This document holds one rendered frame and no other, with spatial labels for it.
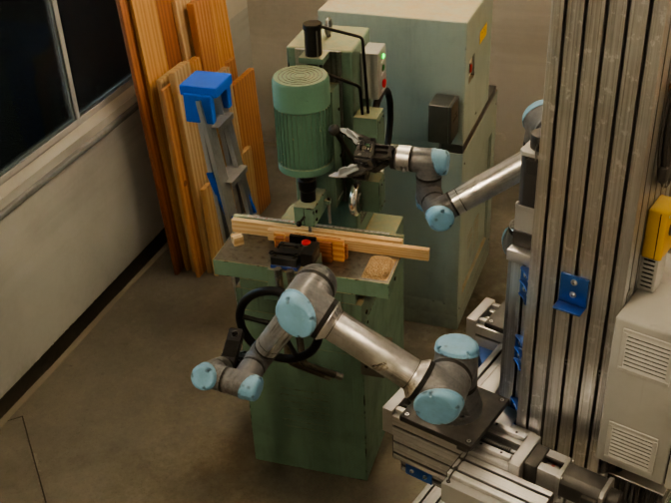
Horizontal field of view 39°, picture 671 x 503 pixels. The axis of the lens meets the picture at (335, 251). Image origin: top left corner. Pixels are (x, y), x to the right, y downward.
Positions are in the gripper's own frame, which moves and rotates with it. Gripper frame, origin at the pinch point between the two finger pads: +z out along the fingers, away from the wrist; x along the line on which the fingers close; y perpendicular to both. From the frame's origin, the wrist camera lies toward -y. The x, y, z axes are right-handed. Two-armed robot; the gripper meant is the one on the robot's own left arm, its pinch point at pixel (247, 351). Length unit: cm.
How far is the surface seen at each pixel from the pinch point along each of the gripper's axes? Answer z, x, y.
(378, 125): 24, 28, -76
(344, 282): 13.0, 25.5, -24.6
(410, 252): 24, 43, -36
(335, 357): 28.5, 21.0, 2.8
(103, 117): 101, -115, -72
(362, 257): 22.8, 28.0, -32.5
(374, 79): 25, 25, -91
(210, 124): 73, -52, -73
